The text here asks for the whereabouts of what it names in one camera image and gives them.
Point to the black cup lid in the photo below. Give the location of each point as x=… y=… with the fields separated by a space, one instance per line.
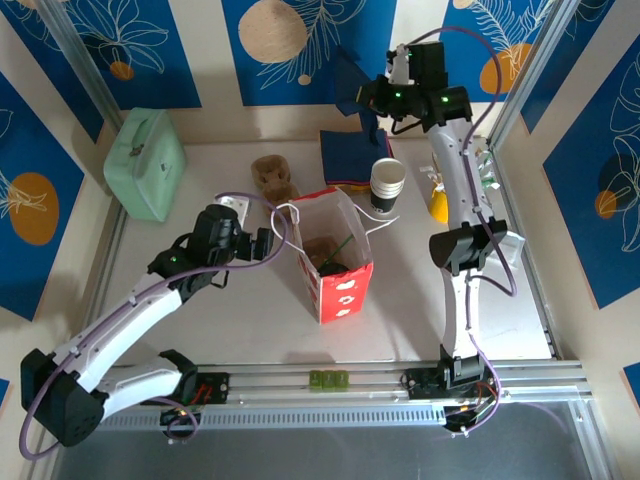
x=334 y=270

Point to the green straw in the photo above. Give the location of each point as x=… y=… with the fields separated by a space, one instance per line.
x=337 y=251
x=490 y=186

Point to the red white paper bag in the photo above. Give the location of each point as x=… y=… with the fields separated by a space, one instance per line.
x=345 y=300

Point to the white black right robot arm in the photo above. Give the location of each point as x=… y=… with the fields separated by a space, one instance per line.
x=455 y=170

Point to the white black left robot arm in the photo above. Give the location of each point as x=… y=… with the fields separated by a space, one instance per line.
x=125 y=320

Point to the blue napkin stack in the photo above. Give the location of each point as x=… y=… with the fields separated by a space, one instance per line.
x=345 y=160

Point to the pulp cup carrier stack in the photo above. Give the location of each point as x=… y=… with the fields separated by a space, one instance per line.
x=270 y=172

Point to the yellow napkin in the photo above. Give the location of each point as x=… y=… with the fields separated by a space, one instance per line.
x=362 y=188

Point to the black white paper cup stack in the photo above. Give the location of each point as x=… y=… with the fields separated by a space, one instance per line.
x=387 y=195

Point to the mint green carry case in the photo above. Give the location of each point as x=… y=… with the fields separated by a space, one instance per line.
x=142 y=170

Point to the green terminal block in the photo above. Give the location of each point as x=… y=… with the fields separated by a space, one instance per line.
x=328 y=379

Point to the aluminium side rail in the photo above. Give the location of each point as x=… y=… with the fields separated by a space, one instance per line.
x=537 y=300
x=112 y=240

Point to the aluminium frame post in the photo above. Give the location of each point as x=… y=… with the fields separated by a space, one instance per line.
x=80 y=60
x=530 y=75

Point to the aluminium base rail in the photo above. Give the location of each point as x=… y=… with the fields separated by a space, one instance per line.
x=280 y=375

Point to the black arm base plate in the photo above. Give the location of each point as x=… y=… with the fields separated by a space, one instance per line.
x=422 y=385
x=215 y=387

